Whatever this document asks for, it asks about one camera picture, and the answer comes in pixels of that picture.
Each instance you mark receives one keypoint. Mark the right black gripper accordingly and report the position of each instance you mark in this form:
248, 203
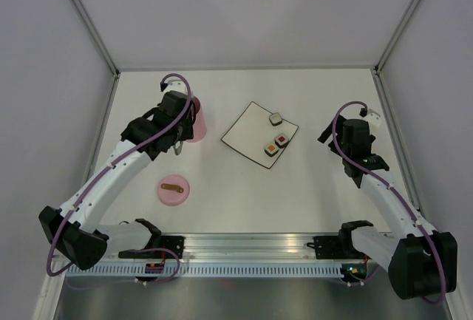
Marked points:
325, 134

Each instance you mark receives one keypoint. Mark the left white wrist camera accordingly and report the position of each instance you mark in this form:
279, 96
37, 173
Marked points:
173, 84

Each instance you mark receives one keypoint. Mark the sushi roll white centre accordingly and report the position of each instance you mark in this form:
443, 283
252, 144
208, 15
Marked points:
275, 119

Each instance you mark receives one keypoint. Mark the white slotted cable duct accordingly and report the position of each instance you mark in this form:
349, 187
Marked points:
214, 269

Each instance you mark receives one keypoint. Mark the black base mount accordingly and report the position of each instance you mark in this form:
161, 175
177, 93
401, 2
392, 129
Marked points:
328, 247
176, 244

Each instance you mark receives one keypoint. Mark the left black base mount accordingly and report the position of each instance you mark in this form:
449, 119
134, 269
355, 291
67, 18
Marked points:
176, 244

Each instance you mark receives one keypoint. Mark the white square plate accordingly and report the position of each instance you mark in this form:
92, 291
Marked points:
252, 131

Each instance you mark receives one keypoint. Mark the sushi roll orange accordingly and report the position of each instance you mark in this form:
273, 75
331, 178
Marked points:
271, 150

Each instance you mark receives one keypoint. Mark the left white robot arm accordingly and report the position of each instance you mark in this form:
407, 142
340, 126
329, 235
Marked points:
75, 230

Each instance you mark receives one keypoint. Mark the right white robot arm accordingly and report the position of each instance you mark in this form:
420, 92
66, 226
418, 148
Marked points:
420, 260

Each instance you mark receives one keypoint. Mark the pink cylindrical lunch container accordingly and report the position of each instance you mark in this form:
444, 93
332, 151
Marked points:
198, 121

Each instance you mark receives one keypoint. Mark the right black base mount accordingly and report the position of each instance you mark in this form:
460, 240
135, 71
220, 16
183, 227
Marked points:
328, 247

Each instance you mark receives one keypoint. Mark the metal tongs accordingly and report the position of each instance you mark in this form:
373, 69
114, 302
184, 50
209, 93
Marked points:
177, 147

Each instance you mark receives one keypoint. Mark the pink round container lid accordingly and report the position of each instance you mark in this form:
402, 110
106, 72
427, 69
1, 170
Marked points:
173, 190

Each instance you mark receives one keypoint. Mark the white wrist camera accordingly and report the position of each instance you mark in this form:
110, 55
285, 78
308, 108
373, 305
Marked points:
173, 84
373, 118

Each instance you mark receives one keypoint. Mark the sushi roll red centre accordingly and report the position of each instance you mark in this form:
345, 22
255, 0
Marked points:
281, 141

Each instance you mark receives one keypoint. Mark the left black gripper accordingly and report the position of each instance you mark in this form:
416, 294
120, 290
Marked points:
188, 131

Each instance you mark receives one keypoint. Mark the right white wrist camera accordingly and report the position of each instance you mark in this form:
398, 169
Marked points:
373, 118

